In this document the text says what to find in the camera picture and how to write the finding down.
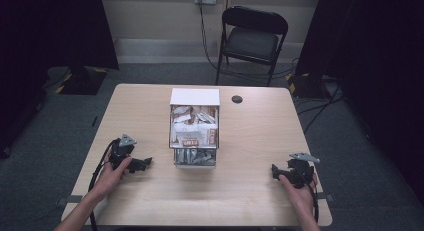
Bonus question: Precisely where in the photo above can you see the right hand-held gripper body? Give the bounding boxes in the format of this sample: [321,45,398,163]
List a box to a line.
[285,152,321,189]

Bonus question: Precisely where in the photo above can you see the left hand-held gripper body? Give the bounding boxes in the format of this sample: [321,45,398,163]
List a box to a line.
[108,133,139,174]

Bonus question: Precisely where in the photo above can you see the person's right hand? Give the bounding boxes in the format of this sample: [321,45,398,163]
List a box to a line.
[278,172,319,215]

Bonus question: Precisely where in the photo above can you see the person's left hand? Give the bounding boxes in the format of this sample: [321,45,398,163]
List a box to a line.
[90,155,134,200]

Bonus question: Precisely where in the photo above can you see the pile of silver packets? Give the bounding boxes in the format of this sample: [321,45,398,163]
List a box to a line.
[175,148,216,166]

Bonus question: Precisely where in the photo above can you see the clear lower drawer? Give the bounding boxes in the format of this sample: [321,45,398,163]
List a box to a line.
[172,147,218,169]

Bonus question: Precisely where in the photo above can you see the clear drawer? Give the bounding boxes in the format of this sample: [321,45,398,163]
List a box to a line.
[168,104,221,150]
[172,147,218,169]

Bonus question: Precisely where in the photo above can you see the clear upper drawer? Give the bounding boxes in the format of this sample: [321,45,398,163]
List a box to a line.
[168,104,221,150]

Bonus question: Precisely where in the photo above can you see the pile of brown white packets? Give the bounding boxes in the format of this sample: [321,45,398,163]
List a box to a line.
[170,105,220,148]

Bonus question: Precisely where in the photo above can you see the black stand base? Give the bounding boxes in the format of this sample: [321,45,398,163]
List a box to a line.
[284,72,331,99]
[54,65,110,96]

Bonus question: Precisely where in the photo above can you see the clear box of snack packets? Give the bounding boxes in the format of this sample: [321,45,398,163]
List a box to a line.
[168,87,222,169]

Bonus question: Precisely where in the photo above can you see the black folding chair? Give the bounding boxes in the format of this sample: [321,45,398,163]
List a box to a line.
[214,5,290,88]

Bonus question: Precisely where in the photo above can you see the black curtain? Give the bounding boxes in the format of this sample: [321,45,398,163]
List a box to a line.
[294,0,424,205]
[0,0,120,159]

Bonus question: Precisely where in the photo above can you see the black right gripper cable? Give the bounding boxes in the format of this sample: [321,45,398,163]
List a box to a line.
[300,172,320,224]

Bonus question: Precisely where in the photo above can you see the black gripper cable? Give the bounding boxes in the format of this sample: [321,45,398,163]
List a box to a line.
[87,138,120,231]
[300,172,320,224]

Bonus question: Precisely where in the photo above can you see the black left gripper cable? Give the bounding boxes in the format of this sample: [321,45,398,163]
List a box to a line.
[87,138,120,231]

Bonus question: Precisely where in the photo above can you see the grey table bracket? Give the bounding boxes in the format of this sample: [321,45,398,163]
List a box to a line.
[316,192,336,203]
[55,194,83,207]

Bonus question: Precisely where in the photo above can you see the black floor cables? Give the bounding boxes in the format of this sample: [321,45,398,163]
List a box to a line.
[293,78,348,135]

